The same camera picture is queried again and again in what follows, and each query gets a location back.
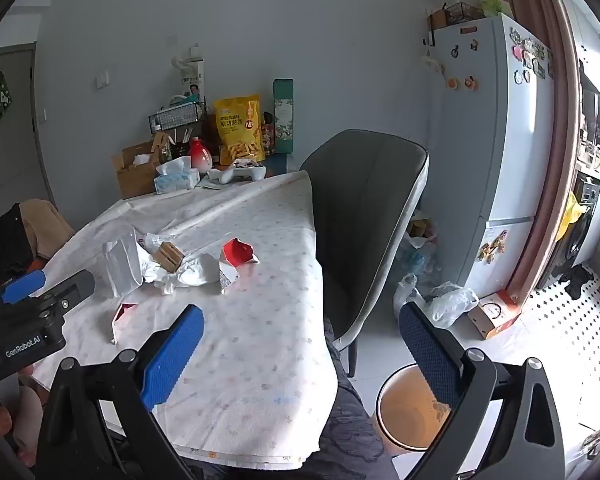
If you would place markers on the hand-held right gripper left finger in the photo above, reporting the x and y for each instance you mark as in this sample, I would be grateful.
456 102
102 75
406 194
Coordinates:
172 355

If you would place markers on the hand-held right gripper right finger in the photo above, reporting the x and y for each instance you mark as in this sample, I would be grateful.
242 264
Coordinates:
430 355

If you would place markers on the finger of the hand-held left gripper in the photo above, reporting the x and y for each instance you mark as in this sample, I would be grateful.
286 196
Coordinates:
24 285
75 287

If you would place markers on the white paper bag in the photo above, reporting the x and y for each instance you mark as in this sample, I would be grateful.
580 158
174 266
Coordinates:
122 270

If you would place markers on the white trash bin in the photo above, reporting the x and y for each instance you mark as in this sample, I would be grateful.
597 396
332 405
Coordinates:
405 412

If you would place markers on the white tissue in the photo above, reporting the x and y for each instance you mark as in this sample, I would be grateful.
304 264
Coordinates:
195 272

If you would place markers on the red white carton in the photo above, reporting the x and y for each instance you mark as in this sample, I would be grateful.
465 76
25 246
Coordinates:
237 252

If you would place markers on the black bag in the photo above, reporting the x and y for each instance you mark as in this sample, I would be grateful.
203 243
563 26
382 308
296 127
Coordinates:
5 245

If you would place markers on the torn red white wrapper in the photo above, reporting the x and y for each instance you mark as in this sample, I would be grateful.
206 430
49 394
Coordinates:
122 312

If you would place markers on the clear plastic bag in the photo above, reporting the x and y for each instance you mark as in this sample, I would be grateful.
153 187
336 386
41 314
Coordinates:
450 302

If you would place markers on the orange white cardboard box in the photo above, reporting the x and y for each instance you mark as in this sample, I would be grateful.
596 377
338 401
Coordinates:
492 312

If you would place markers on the clear plastic wrapper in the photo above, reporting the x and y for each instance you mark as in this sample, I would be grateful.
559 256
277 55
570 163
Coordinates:
156 241

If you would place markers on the small brown cardboard box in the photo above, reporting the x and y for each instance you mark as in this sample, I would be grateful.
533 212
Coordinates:
167 256

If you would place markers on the open brown cardboard box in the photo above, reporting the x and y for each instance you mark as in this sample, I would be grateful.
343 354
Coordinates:
130 180

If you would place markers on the filled white plastic bag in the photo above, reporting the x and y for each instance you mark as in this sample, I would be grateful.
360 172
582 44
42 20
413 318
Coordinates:
420 232

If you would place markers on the food-shaped fridge magnets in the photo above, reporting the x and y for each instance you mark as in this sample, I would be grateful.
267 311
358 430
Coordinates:
492 247

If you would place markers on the light blue tissue pack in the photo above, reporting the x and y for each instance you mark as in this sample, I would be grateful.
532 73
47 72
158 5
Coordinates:
175 180

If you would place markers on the black cloth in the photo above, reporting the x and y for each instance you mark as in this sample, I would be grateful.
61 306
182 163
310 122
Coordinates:
580 280

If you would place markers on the grey upholstered chair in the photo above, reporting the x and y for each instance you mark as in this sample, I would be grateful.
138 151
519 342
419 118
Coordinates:
360 200

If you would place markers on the red white bottle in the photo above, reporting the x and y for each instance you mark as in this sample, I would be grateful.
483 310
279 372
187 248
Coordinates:
200 157

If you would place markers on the dark washing machine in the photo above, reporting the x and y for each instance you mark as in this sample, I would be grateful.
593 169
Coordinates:
582 245

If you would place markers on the white game controller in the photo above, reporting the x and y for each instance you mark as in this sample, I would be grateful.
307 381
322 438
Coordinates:
240 172

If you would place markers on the pale blue fridge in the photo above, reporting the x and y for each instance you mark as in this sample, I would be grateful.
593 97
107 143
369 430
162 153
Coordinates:
485 160

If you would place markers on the yellow plastic bag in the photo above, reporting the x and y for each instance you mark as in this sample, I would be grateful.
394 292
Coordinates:
572 210

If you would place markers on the yellow snack bag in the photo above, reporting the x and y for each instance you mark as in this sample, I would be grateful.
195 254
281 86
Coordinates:
237 125

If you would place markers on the red snack jar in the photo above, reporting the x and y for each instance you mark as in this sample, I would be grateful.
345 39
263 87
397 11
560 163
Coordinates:
267 137

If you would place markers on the tall white carton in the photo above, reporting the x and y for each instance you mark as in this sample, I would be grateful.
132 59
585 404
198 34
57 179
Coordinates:
192 80

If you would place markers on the tall green box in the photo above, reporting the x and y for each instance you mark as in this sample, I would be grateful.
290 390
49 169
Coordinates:
283 110

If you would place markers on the orange round fridge magnet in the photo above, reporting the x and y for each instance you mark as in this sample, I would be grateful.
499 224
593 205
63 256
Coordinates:
471 82
452 82

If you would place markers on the cluster of fridge magnets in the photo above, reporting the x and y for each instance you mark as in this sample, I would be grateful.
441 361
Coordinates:
530 55

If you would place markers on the dark basket on fridge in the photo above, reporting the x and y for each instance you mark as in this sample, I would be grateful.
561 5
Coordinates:
462 12

